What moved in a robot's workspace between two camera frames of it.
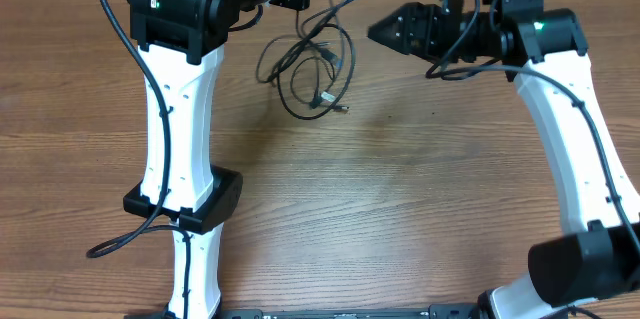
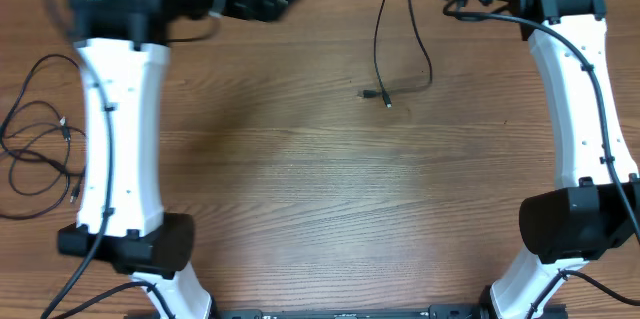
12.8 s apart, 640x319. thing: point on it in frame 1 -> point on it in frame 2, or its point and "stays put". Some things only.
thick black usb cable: [291, 52] -> [370, 93]
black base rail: [431, 312] stays put
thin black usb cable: [329, 110] -> [45, 155]
